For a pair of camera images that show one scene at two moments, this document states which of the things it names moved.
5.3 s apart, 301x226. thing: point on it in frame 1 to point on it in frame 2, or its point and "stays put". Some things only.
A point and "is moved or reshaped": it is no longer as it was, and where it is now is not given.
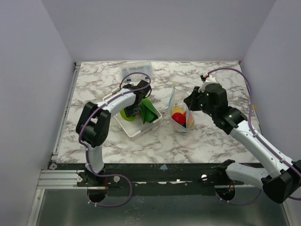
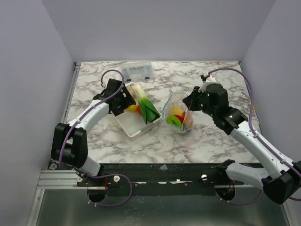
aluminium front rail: [59, 179] stays put
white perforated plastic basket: [132, 128] stays put
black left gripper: [132, 111] to [125, 101]
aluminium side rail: [66, 110] stays put
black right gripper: [190, 101] stays put
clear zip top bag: [180, 116] is moved or reshaped
